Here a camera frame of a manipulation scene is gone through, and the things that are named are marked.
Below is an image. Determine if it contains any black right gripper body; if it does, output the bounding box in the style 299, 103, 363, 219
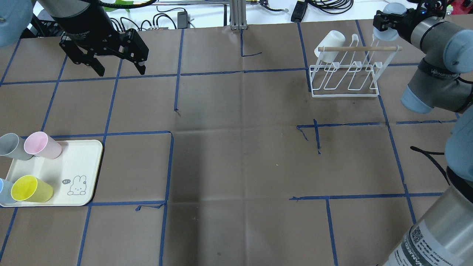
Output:
373, 0, 448, 37

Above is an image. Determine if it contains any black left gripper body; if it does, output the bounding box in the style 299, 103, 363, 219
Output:
59, 15, 149, 65

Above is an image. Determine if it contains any light blue cup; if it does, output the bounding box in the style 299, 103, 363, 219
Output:
0, 178, 17, 205
373, 2, 406, 41

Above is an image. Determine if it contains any pale green white cup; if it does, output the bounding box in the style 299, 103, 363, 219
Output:
314, 30, 345, 63

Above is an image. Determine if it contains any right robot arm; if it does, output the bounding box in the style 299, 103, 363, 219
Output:
373, 0, 473, 266

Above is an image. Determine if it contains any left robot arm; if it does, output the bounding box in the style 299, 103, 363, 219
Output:
1, 0, 154, 77

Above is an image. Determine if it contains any pink plastic cup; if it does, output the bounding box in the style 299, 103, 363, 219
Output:
24, 131, 62, 159

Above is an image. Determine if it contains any grey plastic cup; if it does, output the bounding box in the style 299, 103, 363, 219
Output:
0, 133, 33, 161

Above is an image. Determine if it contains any yellow plastic cup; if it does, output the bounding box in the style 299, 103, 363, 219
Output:
11, 175, 54, 202

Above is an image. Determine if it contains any black power adapter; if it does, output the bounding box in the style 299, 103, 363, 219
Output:
290, 0, 308, 23

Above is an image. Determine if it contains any cream plastic tray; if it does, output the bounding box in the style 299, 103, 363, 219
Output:
1, 140, 103, 207

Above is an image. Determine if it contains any coiled black cable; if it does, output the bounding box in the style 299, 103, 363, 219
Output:
307, 0, 354, 14

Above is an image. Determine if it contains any white wire cup rack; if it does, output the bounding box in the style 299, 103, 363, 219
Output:
309, 34, 402, 98

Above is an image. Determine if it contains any aluminium frame post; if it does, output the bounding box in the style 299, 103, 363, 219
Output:
229, 0, 247, 30

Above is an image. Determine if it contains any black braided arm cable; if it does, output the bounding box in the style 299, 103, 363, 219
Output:
410, 146, 450, 185

